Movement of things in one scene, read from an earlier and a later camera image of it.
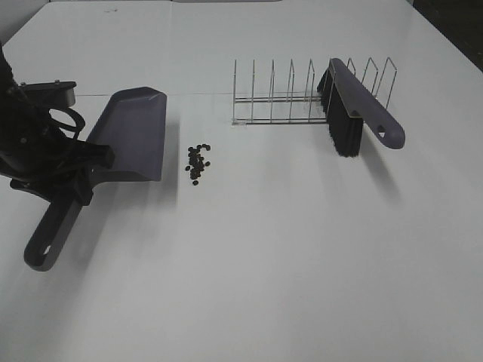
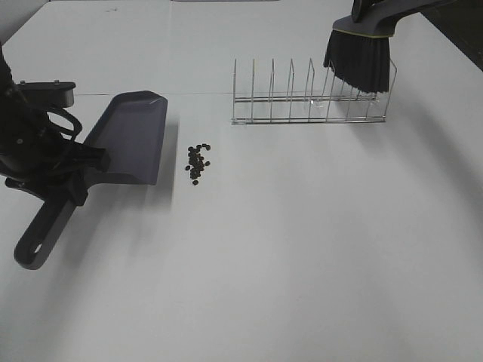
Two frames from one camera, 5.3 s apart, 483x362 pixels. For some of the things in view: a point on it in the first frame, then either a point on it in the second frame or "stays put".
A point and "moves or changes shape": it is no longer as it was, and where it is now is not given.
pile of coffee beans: [197, 161] stays put
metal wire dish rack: [290, 109] stays put
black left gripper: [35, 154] stays put
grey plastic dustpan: [133, 125] moves or changes shape
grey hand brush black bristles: [349, 105] to [358, 47]
